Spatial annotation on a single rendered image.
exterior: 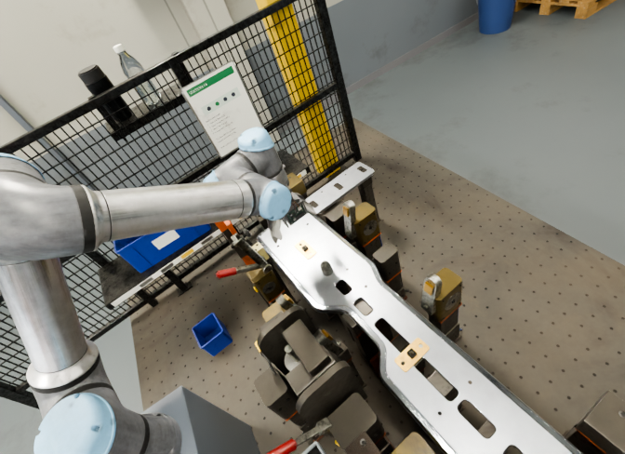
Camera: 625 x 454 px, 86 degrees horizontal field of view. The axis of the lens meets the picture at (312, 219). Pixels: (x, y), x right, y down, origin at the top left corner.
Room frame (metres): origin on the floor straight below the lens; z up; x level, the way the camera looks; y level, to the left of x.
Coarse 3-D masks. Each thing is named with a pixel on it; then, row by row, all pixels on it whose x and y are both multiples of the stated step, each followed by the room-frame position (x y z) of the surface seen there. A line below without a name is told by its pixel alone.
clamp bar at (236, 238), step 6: (234, 234) 0.71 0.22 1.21; (246, 234) 0.70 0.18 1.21; (234, 240) 0.69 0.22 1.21; (240, 240) 0.68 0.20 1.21; (234, 246) 0.68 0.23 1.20; (240, 246) 0.68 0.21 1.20; (246, 246) 0.68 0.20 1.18; (246, 252) 0.68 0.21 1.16; (252, 252) 0.68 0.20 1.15; (252, 258) 0.68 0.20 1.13; (258, 258) 0.68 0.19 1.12; (258, 264) 0.68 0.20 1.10; (264, 264) 0.69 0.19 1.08
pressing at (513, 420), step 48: (288, 240) 0.82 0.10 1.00; (336, 240) 0.73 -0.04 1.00; (336, 288) 0.56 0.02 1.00; (384, 288) 0.50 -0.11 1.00; (384, 336) 0.38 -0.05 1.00; (432, 336) 0.33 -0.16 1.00; (384, 384) 0.27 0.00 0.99; (480, 384) 0.20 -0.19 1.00; (432, 432) 0.15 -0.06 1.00; (528, 432) 0.09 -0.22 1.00
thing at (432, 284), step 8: (424, 280) 0.42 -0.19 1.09; (432, 280) 0.41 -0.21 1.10; (440, 280) 0.40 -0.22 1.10; (424, 288) 0.41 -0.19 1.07; (432, 288) 0.40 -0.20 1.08; (440, 288) 0.40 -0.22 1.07; (424, 296) 0.41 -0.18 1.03; (432, 296) 0.39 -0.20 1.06; (424, 304) 0.41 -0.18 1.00; (432, 304) 0.39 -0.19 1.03; (432, 312) 0.39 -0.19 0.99
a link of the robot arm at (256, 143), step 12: (252, 132) 0.73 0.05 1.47; (264, 132) 0.71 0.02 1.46; (240, 144) 0.70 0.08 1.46; (252, 144) 0.69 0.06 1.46; (264, 144) 0.69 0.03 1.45; (252, 156) 0.68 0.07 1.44; (264, 156) 0.68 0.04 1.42; (276, 156) 0.70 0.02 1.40; (264, 168) 0.68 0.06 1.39; (276, 168) 0.69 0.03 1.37
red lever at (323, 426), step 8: (320, 424) 0.22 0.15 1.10; (328, 424) 0.21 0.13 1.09; (312, 432) 0.21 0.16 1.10; (320, 432) 0.21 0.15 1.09; (288, 440) 0.20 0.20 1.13; (296, 440) 0.20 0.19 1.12; (304, 440) 0.20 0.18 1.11; (280, 448) 0.19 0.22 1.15; (288, 448) 0.19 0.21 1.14; (296, 448) 0.19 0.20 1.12
